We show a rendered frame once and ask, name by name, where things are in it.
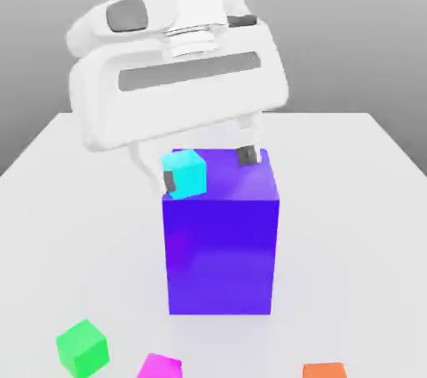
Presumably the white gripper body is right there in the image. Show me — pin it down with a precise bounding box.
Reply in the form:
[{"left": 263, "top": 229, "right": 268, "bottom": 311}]
[{"left": 68, "top": 21, "right": 290, "bottom": 154}]

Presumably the large purple box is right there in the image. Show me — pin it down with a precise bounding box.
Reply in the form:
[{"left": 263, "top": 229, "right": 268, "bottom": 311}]
[{"left": 161, "top": 148, "right": 280, "bottom": 316}]

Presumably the small green cube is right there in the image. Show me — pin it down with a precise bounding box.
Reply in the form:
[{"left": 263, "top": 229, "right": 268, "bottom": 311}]
[{"left": 55, "top": 318, "right": 110, "bottom": 378}]

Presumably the small magenta cube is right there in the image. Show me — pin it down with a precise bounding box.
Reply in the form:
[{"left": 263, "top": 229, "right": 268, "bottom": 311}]
[{"left": 136, "top": 352, "right": 183, "bottom": 378}]

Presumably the small orange cube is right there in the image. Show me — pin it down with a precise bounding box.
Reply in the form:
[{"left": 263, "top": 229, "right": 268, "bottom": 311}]
[{"left": 302, "top": 361, "right": 348, "bottom": 378}]

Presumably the small cyan cube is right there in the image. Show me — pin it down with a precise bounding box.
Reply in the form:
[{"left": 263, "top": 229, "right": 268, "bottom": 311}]
[{"left": 161, "top": 149, "right": 208, "bottom": 201}]

